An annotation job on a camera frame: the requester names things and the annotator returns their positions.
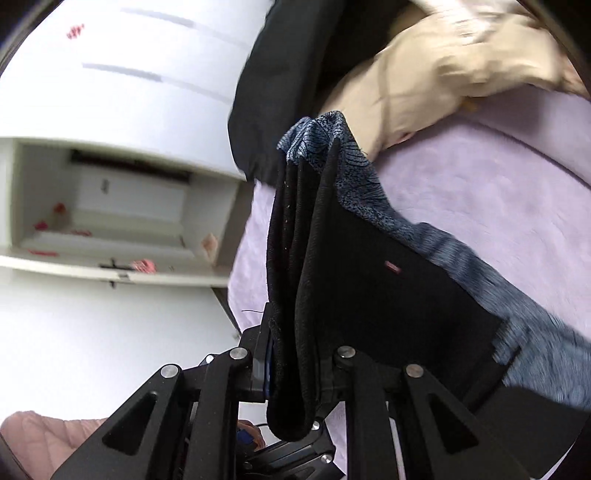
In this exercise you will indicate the beige puffer coat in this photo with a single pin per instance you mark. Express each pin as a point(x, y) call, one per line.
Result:
point(444, 52)

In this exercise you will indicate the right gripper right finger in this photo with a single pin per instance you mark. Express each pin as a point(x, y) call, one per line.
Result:
point(402, 423)

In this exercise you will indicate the pink quilted sleeve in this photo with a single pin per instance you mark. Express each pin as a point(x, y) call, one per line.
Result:
point(42, 444)

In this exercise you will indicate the white shelf unit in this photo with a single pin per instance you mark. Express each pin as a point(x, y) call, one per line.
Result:
point(84, 212)

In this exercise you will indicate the lilac fleece blanket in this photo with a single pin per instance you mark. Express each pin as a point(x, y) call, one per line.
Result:
point(510, 180)

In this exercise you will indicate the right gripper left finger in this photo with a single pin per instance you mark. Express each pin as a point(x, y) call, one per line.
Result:
point(181, 423)

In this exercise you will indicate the black jacket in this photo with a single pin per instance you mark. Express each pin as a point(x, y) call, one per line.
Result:
point(304, 49)

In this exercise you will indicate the black pants grey waistband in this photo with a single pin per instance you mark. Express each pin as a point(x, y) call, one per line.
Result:
point(344, 268)

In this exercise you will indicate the white wardrobe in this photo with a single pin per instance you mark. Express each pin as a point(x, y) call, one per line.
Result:
point(156, 77)

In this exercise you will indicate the left hand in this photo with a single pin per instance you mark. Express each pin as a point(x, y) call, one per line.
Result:
point(249, 437)

